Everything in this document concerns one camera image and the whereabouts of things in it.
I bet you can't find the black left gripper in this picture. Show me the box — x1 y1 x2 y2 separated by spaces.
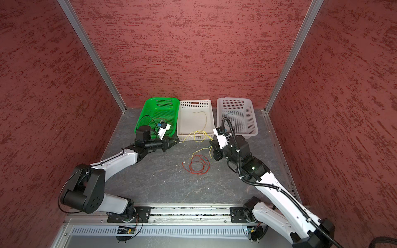
145 135 179 152

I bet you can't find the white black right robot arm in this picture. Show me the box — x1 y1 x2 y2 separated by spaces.
210 135 335 248

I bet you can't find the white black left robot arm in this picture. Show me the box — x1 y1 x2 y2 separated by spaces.
58 124 179 222

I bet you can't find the cream perforated basket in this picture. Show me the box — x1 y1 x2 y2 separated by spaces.
176 99 215 142

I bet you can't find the green plastic basket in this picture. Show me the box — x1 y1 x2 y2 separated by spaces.
134 97 180 138

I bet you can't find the translucent white slotted basket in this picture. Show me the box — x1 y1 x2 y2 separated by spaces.
217 98 258 139

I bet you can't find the right small circuit board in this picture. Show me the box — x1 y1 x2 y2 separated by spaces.
245 226 263 242

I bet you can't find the small circuit board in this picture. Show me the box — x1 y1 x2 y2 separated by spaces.
116 226 136 235
245 226 263 242

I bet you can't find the left small circuit board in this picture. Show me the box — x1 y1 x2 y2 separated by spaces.
116 226 136 235

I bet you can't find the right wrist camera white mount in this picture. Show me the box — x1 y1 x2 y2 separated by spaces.
213 127 229 149

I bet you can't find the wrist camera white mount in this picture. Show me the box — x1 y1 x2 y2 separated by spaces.
157 121 171 140
213 127 229 149

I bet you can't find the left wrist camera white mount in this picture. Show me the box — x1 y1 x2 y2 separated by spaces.
157 121 171 140

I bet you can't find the black corrugated cable conduit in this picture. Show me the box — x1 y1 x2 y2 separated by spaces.
221 117 345 248

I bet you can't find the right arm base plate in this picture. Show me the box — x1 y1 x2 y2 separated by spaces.
230 207 260 224

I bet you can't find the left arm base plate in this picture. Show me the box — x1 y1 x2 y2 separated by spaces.
107 206 152 224

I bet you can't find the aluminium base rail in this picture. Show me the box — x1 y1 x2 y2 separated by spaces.
51 203 326 248

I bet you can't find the white slotted cable duct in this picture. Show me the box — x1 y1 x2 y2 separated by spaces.
69 225 247 239

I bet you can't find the aluminium corner post left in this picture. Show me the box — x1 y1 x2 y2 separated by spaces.
57 0 127 113

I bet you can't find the aluminium corner post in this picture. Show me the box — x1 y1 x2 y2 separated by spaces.
57 0 127 113
264 0 324 115

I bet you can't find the aluminium corner post right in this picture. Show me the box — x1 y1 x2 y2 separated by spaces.
264 0 324 115

